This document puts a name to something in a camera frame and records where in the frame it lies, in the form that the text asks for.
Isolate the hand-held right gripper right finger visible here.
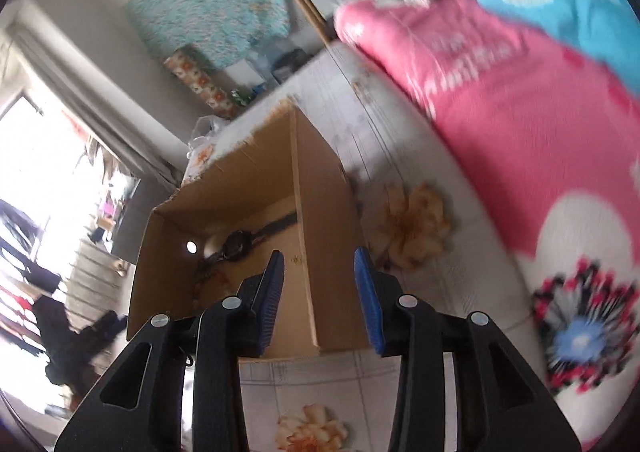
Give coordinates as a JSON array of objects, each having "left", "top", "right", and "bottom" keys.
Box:
[{"left": 353, "top": 247, "right": 583, "bottom": 452}]

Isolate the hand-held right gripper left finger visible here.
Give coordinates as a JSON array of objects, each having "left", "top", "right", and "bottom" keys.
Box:
[{"left": 54, "top": 249, "right": 286, "bottom": 452}]

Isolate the purple black smart watch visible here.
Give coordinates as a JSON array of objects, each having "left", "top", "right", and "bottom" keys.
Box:
[{"left": 200, "top": 211, "right": 299, "bottom": 274}]

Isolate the brown cardboard box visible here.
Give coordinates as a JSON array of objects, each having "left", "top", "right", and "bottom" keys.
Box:
[{"left": 126, "top": 100, "right": 373, "bottom": 359}]

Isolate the dark grey flat panel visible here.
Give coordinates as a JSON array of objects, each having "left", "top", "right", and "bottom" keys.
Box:
[{"left": 111, "top": 177, "right": 176, "bottom": 263}]

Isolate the white plastic bag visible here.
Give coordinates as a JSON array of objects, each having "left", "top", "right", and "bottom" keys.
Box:
[{"left": 187, "top": 115, "right": 224, "bottom": 158}]

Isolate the pink flower blanket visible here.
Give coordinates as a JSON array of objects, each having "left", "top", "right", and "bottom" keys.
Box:
[{"left": 332, "top": 0, "right": 640, "bottom": 452}]

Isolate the patterned paper box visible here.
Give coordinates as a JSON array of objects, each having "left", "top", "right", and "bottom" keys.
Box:
[{"left": 164, "top": 45, "right": 238, "bottom": 120}]

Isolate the grey curtain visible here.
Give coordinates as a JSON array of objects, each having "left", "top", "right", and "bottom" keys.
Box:
[{"left": 15, "top": 7, "right": 183, "bottom": 188}]

